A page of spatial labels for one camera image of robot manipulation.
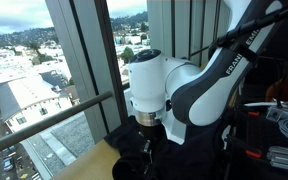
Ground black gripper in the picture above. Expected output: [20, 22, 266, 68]
[138, 123, 164, 155]

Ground black zip jacket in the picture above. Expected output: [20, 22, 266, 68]
[103, 114, 235, 180]

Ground thick grey window handrail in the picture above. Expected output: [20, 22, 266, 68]
[0, 91, 114, 160]

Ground black clamp orange tip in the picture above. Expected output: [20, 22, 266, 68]
[225, 134, 263, 160]
[237, 108, 262, 119]

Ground thin dark window handrail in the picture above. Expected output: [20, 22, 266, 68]
[189, 44, 212, 57]

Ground grey power box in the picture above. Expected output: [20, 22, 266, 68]
[265, 105, 288, 124]

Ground grey metal bars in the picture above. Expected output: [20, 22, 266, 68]
[266, 145, 288, 174]

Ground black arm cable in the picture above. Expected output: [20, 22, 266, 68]
[207, 0, 288, 60]

